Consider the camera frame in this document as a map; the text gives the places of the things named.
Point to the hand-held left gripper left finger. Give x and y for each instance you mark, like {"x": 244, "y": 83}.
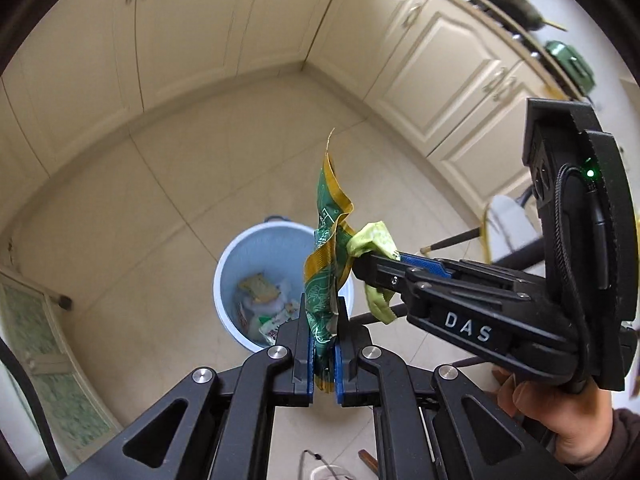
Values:
{"x": 310, "y": 365}

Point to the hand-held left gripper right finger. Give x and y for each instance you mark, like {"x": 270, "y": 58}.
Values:
{"x": 340, "y": 370}

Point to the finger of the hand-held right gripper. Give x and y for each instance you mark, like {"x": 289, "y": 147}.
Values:
{"x": 380, "y": 277}
{"x": 425, "y": 263}

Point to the light green wrapper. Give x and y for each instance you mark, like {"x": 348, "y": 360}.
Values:
{"x": 372, "y": 237}

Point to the trash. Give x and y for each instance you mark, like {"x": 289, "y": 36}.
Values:
{"x": 272, "y": 329}

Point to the green and yellow wrapper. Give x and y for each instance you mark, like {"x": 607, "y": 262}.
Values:
{"x": 325, "y": 270}

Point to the light blue trash bin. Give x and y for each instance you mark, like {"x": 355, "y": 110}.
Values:
{"x": 260, "y": 250}

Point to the person's right forearm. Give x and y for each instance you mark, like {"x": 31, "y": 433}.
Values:
{"x": 610, "y": 450}

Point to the person's right hand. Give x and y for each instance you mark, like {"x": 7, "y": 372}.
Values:
{"x": 560, "y": 420}

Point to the tan wrapper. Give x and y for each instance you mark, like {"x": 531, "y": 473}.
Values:
{"x": 257, "y": 285}

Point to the brown wooden piece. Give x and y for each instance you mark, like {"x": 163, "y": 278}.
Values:
{"x": 369, "y": 462}

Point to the gas stove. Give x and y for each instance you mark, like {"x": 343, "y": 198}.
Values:
{"x": 525, "y": 42}

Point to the green electric pot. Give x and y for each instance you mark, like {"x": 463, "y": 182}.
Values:
{"x": 570, "y": 62}

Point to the black rubber foot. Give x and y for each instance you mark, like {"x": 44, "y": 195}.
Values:
{"x": 64, "y": 302}

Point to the patterned glass door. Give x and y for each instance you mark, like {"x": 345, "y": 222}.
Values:
{"x": 45, "y": 355}

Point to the yellow spatula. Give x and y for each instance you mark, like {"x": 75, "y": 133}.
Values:
{"x": 552, "y": 24}

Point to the cream kitchen cabinets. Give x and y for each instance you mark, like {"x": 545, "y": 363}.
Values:
{"x": 200, "y": 20}

